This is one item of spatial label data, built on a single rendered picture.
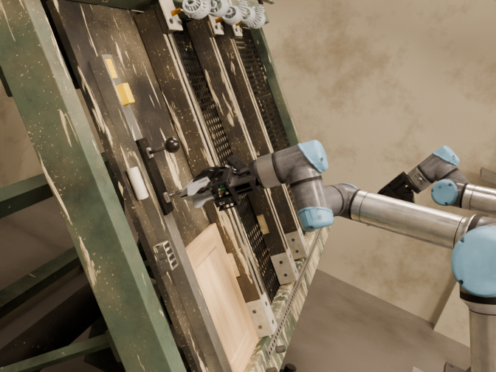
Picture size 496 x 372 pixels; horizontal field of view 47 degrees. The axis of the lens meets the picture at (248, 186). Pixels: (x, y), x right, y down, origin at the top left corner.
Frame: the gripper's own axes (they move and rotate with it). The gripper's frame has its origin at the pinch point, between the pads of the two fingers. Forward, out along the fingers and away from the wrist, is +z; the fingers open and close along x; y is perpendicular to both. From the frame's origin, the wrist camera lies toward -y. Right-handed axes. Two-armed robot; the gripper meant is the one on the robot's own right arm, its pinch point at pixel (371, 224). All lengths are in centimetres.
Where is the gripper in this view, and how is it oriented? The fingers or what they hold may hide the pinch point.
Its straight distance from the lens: 199.0
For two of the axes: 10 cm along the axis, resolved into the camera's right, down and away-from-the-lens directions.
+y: -6.4, -7.6, 1.2
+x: -3.7, 1.7, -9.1
